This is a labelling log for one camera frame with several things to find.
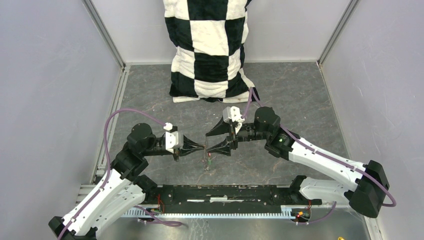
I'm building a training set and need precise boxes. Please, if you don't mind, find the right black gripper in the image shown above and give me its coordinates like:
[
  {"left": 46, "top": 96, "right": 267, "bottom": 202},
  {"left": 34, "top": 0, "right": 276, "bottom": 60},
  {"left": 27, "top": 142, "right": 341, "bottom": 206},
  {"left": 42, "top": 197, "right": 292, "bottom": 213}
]
[{"left": 206, "top": 115, "right": 270, "bottom": 157}]

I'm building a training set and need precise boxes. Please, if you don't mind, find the large metal keyring plate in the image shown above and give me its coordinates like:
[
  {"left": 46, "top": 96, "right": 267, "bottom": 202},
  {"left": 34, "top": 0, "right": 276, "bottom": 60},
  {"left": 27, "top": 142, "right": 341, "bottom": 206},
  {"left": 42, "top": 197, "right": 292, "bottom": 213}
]
[{"left": 202, "top": 136, "right": 211, "bottom": 172}]

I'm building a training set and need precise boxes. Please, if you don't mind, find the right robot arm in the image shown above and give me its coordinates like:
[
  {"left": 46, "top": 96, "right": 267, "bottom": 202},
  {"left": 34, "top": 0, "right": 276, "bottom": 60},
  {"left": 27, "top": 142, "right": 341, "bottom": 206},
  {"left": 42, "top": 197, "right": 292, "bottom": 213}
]
[{"left": 205, "top": 106, "right": 390, "bottom": 218}]

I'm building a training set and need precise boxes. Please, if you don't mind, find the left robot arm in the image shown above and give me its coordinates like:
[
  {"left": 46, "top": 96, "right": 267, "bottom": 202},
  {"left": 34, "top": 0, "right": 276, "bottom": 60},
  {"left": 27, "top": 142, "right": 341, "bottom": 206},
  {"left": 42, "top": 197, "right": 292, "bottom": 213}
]
[{"left": 48, "top": 123, "right": 205, "bottom": 240}]

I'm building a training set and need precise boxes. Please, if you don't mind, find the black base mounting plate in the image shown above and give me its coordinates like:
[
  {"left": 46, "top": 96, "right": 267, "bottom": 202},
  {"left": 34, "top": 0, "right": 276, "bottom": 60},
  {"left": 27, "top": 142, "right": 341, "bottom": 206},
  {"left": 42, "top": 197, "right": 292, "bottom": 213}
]
[{"left": 140, "top": 184, "right": 322, "bottom": 214}]

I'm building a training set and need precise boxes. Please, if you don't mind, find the black white checkered blanket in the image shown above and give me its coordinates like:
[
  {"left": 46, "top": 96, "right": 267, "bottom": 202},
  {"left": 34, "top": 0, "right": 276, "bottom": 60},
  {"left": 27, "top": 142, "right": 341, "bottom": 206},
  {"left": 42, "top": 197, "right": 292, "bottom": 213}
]
[{"left": 163, "top": 0, "right": 255, "bottom": 103}]

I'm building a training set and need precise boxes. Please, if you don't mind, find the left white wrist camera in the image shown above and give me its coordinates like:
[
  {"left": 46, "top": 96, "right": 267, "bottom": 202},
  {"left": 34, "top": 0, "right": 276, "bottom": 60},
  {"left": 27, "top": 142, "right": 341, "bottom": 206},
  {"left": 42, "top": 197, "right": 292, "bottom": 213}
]
[{"left": 163, "top": 122, "right": 184, "bottom": 154}]

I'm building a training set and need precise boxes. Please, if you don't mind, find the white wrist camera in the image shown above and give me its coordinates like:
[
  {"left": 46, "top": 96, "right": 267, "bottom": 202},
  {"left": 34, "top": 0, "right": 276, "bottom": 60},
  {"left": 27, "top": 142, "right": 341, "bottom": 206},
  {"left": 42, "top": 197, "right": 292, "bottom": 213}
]
[
  {"left": 222, "top": 106, "right": 245, "bottom": 134},
  {"left": 163, "top": 122, "right": 184, "bottom": 154}
]

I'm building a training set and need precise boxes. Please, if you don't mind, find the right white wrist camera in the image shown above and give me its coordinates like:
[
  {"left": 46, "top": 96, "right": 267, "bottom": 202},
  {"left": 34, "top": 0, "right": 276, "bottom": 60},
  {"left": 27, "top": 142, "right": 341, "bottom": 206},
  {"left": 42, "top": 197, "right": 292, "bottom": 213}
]
[{"left": 222, "top": 106, "right": 245, "bottom": 134}]

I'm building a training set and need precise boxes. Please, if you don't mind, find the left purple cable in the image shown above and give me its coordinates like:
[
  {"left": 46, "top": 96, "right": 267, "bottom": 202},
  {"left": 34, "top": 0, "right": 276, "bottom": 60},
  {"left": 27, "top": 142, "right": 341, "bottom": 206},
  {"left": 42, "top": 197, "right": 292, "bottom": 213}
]
[{"left": 56, "top": 108, "right": 185, "bottom": 240}]

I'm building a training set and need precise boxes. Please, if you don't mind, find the grey slotted cable duct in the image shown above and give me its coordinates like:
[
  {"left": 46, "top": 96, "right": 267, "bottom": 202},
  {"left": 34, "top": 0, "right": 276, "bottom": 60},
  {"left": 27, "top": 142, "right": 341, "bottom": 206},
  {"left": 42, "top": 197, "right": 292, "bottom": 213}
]
[{"left": 121, "top": 207, "right": 295, "bottom": 220}]

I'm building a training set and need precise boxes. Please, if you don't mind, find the aluminium frame rail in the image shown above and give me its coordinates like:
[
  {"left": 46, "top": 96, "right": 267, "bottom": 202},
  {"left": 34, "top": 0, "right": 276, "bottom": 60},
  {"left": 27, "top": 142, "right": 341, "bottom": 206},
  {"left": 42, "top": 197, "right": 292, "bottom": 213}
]
[{"left": 76, "top": 182, "right": 353, "bottom": 205}]

